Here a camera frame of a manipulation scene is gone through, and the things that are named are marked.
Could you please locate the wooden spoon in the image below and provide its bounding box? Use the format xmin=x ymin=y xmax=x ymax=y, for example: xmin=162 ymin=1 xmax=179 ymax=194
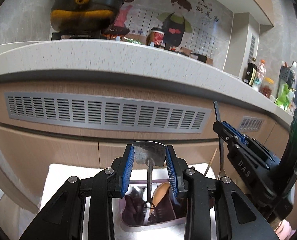
xmin=151 ymin=182 xmax=170 ymax=218

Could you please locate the black shovel-shaped spoon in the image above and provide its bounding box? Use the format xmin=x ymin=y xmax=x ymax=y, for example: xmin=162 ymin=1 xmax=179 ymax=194
xmin=133 ymin=141 xmax=167 ymax=208

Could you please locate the wooden chopstick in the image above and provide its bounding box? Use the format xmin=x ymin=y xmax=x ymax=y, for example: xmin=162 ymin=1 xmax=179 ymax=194
xmin=204 ymin=148 xmax=218 ymax=177

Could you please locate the long black plastic spoon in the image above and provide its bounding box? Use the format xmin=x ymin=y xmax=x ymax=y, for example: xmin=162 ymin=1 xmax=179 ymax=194
xmin=213 ymin=101 xmax=226 ymax=180

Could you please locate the white plastic spoon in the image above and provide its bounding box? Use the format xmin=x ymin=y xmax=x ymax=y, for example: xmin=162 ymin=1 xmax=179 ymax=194
xmin=142 ymin=187 xmax=154 ymax=225

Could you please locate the small grey vent grille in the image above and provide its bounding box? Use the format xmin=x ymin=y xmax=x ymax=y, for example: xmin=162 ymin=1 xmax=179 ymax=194
xmin=238 ymin=116 xmax=264 ymax=133

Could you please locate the maroon plastic utensil holder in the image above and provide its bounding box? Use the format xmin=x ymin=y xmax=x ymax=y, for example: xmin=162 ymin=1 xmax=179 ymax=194
xmin=118 ymin=179 xmax=189 ymax=232

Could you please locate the yellow lid jar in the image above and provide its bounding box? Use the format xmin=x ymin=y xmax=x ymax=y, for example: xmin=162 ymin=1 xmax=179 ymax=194
xmin=259 ymin=77 xmax=274 ymax=99

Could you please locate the dark soy sauce bottle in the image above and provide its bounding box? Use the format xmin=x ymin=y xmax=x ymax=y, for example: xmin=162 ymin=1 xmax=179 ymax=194
xmin=242 ymin=57 xmax=257 ymax=86

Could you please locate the long grey vent grille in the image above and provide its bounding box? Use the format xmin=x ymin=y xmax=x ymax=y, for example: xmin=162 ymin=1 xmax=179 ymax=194
xmin=4 ymin=92 xmax=211 ymax=133

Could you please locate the green vegetable bag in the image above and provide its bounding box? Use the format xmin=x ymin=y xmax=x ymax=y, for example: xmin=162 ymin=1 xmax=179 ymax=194
xmin=275 ymin=83 xmax=295 ymax=111

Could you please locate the orange cap bottle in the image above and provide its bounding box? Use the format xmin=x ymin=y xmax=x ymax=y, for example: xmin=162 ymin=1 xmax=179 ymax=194
xmin=252 ymin=59 xmax=266 ymax=92

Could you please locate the white lace tablecloth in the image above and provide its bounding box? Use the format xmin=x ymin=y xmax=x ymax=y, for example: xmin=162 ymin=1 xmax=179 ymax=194
xmin=40 ymin=163 xmax=216 ymax=239

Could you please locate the black utensil rack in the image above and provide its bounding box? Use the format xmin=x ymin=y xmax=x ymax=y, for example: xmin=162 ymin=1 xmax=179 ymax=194
xmin=279 ymin=61 xmax=297 ymax=88

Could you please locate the red paper cup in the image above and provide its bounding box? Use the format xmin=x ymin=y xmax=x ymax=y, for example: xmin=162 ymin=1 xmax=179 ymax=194
xmin=148 ymin=27 xmax=164 ymax=47

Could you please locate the black and yellow pan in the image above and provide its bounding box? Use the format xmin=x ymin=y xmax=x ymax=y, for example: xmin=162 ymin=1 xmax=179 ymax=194
xmin=50 ymin=0 xmax=125 ymax=33

